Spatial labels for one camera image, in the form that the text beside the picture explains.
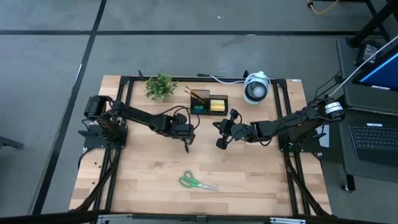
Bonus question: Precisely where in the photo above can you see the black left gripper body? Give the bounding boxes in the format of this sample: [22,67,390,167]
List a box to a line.
[169,112,197,146]

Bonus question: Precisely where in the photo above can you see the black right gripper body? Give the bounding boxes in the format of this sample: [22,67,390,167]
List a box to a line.
[215,108,254,151]

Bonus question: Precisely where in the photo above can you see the yellow sticky note pad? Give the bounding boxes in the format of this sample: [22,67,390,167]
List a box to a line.
[210,99,226,112]

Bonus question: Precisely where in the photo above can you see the yellow pencil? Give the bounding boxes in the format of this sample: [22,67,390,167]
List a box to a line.
[185,86,208,101]

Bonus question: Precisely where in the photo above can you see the black mesh desk organizer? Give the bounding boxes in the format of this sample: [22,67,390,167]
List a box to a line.
[190,89,229,116]

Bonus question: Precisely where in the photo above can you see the white round desk lamp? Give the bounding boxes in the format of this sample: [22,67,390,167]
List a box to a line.
[243,70,271,105]

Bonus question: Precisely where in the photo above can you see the green plant in white pot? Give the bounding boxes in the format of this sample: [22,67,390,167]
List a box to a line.
[144,70,178,102]

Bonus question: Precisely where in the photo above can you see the open laptop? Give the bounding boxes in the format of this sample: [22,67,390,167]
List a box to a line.
[335,37,398,192]

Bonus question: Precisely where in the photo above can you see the white rod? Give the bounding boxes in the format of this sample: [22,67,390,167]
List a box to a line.
[329,35,398,99]

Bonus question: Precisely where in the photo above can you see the black laptop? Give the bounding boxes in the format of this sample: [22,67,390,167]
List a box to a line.
[348,123,398,167]

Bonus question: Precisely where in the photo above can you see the black power adapter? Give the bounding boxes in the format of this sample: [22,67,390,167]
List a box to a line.
[356,40,383,66]

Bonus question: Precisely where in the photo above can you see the monitor with blue screen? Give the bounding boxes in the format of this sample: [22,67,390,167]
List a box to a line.
[353,46,398,91]

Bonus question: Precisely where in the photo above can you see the black stand leg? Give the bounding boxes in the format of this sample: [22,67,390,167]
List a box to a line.
[346,0,398,49]

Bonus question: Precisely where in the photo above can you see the white lamp cable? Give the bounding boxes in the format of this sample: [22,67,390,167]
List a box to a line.
[208,74,246,85]

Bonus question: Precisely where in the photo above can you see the green handled scissors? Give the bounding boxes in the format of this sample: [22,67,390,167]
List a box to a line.
[178,170,219,192]

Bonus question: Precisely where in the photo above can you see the black aluminium table frame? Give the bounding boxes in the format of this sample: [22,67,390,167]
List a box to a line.
[70,74,332,218]

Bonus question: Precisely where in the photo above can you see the yellow cable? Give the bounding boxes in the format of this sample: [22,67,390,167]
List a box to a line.
[306,0,340,15]

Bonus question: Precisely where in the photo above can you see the black frame bar with brackets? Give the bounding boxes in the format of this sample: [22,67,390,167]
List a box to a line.
[0,210,398,224]

